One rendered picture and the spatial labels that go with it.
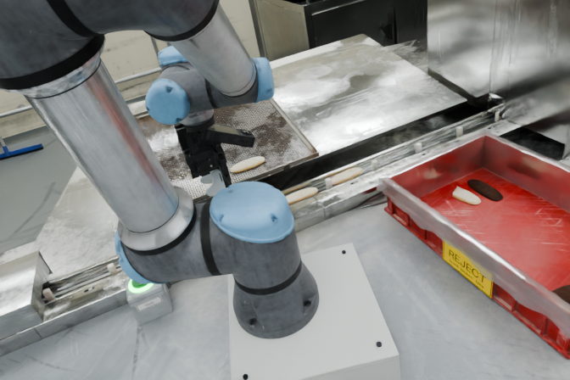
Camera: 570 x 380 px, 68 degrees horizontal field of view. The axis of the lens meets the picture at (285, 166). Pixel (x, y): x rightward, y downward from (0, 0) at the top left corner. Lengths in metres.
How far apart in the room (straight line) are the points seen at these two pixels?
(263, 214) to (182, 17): 0.30
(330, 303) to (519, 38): 0.83
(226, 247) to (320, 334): 0.22
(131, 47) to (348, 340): 4.17
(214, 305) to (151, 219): 0.37
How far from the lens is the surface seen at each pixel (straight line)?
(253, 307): 0.72
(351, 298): 0.77
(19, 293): 1.05
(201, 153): 0.92
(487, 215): 1.05
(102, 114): 0.50
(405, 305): 0.86
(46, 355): 1.04
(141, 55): 4.66
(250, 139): 0.95
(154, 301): 0.93
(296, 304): 0.71
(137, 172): 0.55
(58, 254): 1.29
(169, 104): 0.75
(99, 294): 1.02
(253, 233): 0.60
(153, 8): 0.41
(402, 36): 3.18
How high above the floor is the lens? 1.49
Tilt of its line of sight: 31 degrees down
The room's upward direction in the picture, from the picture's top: 12 degrees counter-clockwise
